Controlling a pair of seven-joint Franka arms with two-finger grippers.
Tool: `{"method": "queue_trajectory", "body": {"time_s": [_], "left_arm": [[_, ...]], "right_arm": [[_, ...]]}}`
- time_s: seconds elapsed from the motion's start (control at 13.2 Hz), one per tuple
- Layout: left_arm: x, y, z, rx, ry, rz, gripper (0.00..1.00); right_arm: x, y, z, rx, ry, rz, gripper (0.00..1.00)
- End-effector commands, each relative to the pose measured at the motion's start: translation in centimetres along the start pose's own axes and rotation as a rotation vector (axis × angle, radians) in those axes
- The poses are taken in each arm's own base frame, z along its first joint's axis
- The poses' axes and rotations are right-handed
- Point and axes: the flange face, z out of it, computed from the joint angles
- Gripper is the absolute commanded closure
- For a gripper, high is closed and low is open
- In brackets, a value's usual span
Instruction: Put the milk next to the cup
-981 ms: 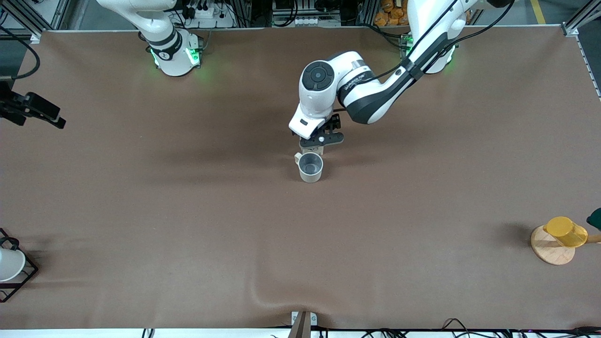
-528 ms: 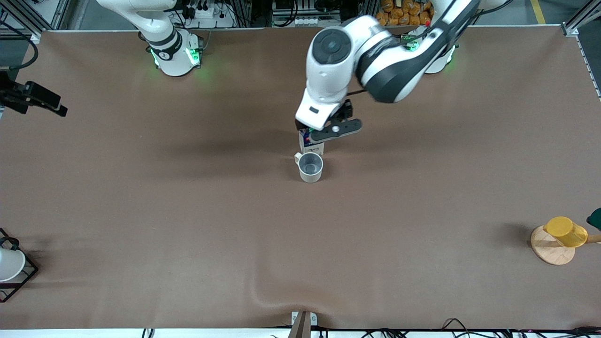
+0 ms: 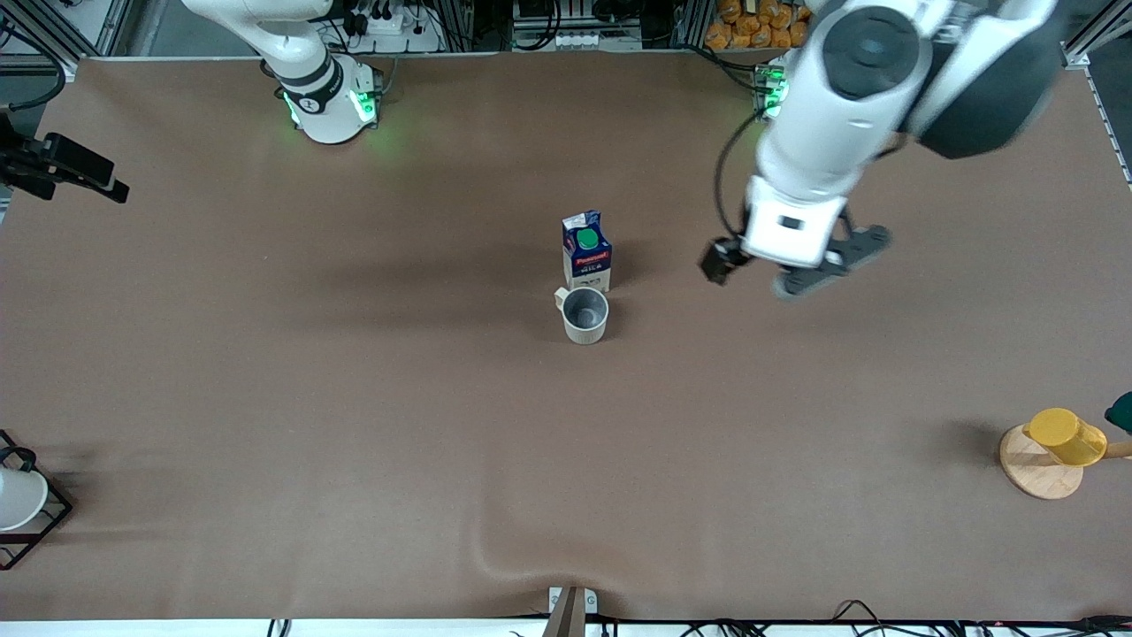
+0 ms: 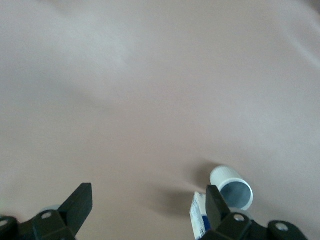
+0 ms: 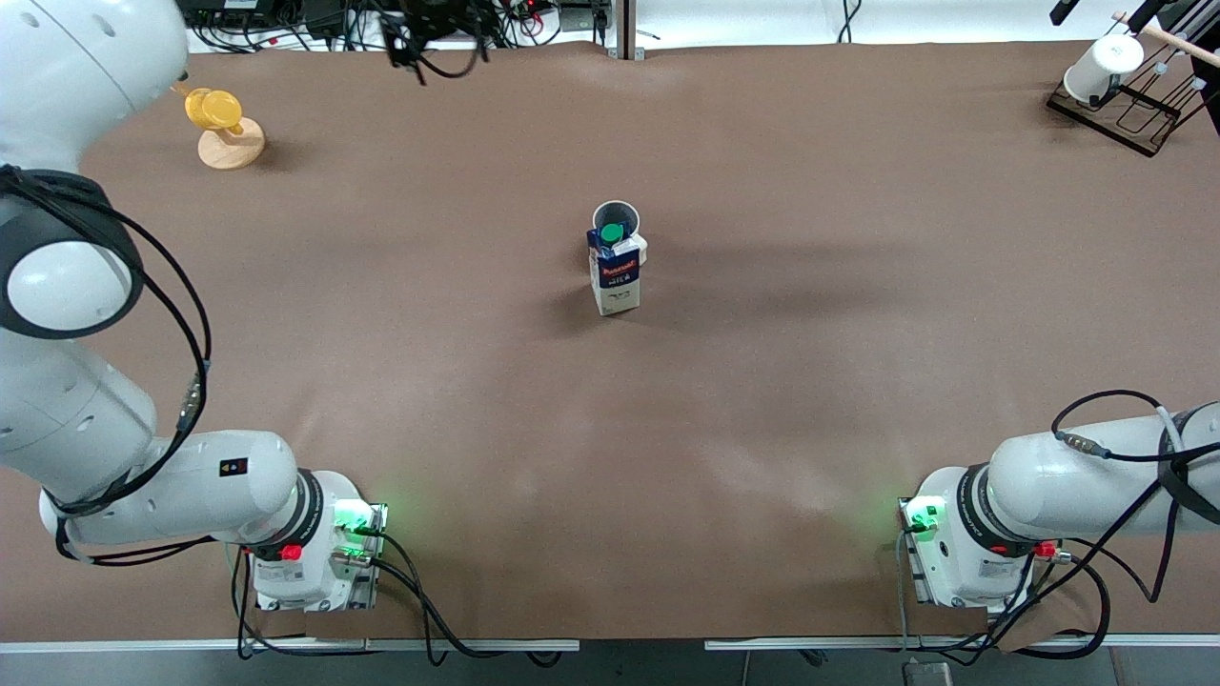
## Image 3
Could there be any blue white milk carton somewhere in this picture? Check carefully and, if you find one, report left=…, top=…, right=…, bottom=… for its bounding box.
left=562, top=210, right=614, bottom=294

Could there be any grey ceramic mug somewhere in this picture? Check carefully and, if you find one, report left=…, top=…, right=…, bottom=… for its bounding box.
left=555, top=287, right=610, bottom=346

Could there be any white cup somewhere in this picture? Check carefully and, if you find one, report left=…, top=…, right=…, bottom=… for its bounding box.
left=0, top=467, right=50, bottom=532

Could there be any round wooden cup stand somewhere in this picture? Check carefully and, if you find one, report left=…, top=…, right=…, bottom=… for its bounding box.
left=999, top=423, right=1132, bottom=501

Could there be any yellow plastic cup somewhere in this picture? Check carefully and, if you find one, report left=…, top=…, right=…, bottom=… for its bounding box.
left=1023, top=408, right=1108, bottom=467

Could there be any pile of orange bread rolls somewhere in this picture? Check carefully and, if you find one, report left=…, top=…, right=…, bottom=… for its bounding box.
left=705, top=0, right=815, bottom=50

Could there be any brown table cloth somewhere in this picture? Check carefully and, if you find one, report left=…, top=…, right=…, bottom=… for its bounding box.
left=0, top=49, right=1132, bottom=622

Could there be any white empty power strip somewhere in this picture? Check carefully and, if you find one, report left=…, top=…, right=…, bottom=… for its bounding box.
left=555, top=31, right=639, bottom=50

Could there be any white power strip with plugs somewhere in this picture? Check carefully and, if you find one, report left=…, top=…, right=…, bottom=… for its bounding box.
left=340, top=0, right=443, bottom=54

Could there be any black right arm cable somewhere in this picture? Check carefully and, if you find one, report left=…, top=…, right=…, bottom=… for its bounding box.
left=0, top=51, right=68, bottom=113

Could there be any black wire rack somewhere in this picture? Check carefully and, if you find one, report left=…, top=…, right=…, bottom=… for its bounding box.
left=0, top=431, right=73, bottom=572

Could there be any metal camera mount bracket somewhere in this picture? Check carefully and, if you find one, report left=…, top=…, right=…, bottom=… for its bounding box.
left=543, top=586, right=599, bottom=637

